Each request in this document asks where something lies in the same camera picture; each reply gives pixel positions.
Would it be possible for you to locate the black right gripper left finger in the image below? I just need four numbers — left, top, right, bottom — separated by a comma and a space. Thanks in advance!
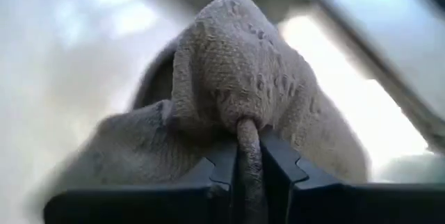
43, 142, 239, 224

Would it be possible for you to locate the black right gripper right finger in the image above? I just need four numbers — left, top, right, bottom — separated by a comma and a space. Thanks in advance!
260, 135, 445, 224

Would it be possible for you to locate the brown-grey waffle towel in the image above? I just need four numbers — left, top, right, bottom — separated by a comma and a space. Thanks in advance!
51, 0, 369, 224

